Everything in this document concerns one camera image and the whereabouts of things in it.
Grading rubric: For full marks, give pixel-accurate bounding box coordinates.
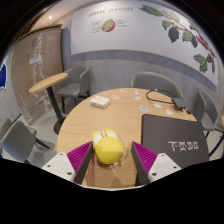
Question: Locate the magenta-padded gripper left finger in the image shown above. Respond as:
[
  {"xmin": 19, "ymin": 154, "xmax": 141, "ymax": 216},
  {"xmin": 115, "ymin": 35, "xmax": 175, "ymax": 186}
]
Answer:
[{"xmin": 41, "ymin": 140, "xmax": 95, "ymax": 187}]

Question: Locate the black mouse pad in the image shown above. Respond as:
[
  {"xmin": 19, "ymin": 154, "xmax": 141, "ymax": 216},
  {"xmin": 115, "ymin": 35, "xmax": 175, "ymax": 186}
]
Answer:
[{"xmin": 140, "ymin": 114, "xmax": 210, "ymax": 169}]

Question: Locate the grey armchair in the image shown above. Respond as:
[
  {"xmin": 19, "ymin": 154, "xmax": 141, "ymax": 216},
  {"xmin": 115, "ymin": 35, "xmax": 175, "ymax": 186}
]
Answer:
[
  {"xmin": 54, "ymin": 65, "xmax": 91, "ymax": 108},
  {"xmin": 193, "ymin": 88, "xmax": 224, "ymax": 158},
  {"xmin": 0, "ymin": 116, "xmax": 51, "ymax": 165},
  {"xmin": 130, "ymin": 71, "xmax": 184, "ymax": 100}
]

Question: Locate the brown printed wall panel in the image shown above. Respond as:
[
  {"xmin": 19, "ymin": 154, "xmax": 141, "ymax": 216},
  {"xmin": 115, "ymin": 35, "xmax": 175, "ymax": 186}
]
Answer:
[{"xmin": 10, "ymin": 25, "xmax": 64, "ymax": 125}]

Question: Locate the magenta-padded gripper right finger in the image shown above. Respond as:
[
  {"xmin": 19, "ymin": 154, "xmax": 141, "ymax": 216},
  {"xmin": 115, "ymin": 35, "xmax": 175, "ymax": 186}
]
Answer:
[{"xmin": 130, "ymin": 140, "xmax": 183, "ymax": 186}]

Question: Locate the round wooden high table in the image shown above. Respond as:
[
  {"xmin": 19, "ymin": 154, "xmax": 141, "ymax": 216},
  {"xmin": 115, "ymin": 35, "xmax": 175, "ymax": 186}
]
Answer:
[{"xmin": 28, "ymin": 72, "xmax": 70, "ymax": 136}]

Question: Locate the white card box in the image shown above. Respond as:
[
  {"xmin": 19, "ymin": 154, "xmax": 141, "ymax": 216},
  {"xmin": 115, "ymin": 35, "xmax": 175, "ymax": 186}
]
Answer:
[{"xmin": 89, "ymin": 95, "xmax": 111, "ymax": 110}]

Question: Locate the black cable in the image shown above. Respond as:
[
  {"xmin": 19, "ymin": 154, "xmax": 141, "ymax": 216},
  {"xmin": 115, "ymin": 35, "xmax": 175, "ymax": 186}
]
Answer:
[{"xmin": 145, "ymin": 88, "xmax": 179, "ymax": 105}]

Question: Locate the black flat hub device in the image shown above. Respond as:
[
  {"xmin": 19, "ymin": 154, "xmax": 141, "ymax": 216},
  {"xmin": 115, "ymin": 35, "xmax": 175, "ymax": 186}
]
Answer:
[{"xmin": 171, "ymin": 97, "xmax": 189, "ymax": 111}]

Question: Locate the coffee plant wall mural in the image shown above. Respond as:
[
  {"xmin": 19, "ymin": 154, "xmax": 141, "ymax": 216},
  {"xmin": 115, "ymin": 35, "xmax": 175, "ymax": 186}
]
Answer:
[{"xmin": 70, "ymin": 3, "xmax": 219, "ymax": 88}]

